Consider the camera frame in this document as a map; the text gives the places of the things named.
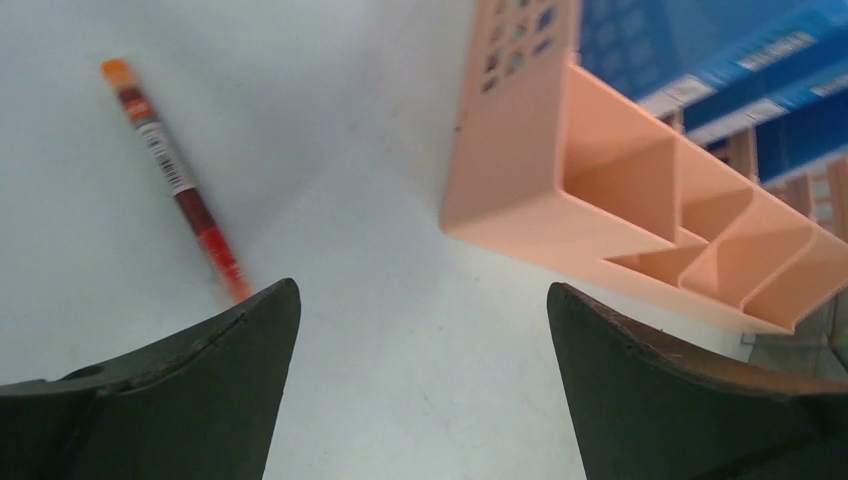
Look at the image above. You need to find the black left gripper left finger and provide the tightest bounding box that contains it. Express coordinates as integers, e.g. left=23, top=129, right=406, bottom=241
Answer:
left=1, top=279, right=301, bottom=479

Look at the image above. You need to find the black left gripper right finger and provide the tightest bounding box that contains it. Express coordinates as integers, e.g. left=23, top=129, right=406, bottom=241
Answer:
left=547, top=283, right=847, bottom=479

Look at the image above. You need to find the blue folder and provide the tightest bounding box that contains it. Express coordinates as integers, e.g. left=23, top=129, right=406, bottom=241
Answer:
left=579, top=0, right=847, bottom=117
left=683, top=31, right=847, bottom=145
left=755, top=102, right=847, bottom=185

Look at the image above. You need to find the red pen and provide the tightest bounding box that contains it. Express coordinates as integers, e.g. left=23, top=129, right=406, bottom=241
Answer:
left=100, top=58, right=253, bottom=304

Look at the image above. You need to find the grey transparent drawer unit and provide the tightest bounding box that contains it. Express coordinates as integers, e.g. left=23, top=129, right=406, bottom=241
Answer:
left=741, top=290, right=847, bottom=383

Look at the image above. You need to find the orange plastic desk organizer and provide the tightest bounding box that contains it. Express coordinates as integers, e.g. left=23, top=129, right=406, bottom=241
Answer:
left=440, top=1, right=847, bottom=334

